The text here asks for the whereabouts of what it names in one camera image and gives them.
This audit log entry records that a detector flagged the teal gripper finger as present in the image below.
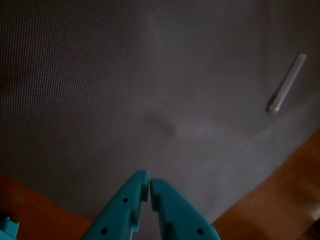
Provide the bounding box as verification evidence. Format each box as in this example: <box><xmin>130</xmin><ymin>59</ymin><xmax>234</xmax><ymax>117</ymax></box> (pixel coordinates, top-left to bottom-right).
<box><xmin>81</xmin><ymin>170</ymin><xmax>151</xmax><ymax>240</ymax></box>
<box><xmin>149</xmin><ymin>178</ymin><xmax>221</xmax><ymax>240</ymax></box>

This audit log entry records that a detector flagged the clear plastic tube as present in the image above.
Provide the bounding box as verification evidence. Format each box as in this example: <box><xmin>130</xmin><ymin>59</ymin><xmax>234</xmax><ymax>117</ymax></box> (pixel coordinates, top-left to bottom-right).
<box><xmin>265</xmin><ymin>52</ymin><xmax>307</xmax><ymax>115</ymax></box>

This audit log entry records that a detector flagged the teal robot part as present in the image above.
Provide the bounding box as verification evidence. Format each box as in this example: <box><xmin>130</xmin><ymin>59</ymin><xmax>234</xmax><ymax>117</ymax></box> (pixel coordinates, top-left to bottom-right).
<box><xmin>0</xmin><ymin>215</ymin><xmax>21</xmax><ymax>239</ymax></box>

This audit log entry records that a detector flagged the grey woven mat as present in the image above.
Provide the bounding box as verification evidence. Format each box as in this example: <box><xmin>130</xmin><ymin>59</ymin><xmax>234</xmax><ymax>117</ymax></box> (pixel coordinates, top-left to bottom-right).
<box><xmin>0</xmin><ymin>0</ymin><xmax>320</xmax><ymax>225</ymax></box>

